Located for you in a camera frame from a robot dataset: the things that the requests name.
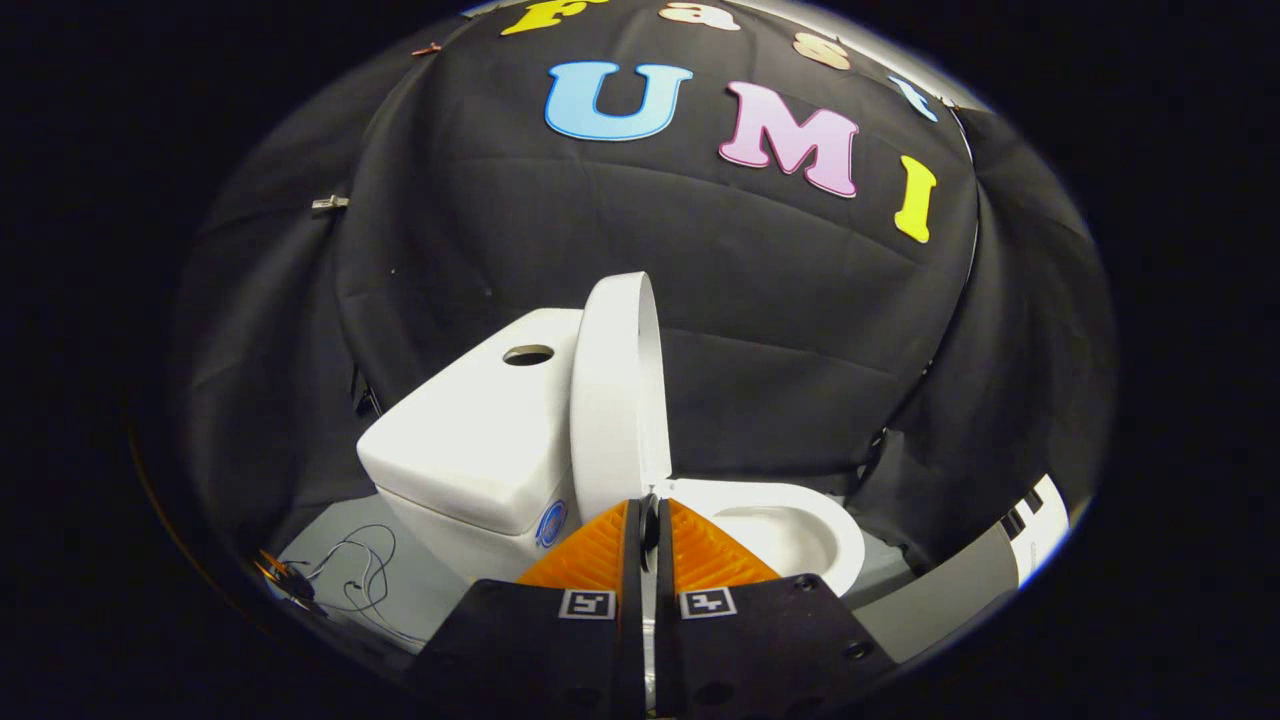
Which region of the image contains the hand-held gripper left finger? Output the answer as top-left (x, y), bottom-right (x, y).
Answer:
top-left (400, 497), bottom-right (649, 720)

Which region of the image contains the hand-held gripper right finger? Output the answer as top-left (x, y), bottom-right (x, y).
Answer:
top-left (655, 497), bottom-right (898, 720)

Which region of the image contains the white toilet lid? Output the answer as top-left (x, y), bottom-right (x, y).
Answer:
top-left (568, 271), bottom-right (674, 526)

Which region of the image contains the white ceramic toilet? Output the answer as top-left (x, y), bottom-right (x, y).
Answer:
top-left (356, 307), bottom-right (867, 601)

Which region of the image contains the grey striped panel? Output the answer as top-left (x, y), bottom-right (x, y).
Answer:
top-left (850, 473), bottom-right (1071, 663)

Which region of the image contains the black backdrop cloth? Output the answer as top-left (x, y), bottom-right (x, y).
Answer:
top-left (170, 0), bottom-right (1116, 571)

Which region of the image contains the thin grey cable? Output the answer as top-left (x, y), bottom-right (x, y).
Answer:
top-left (300, 523), bottom-right (426, 646)

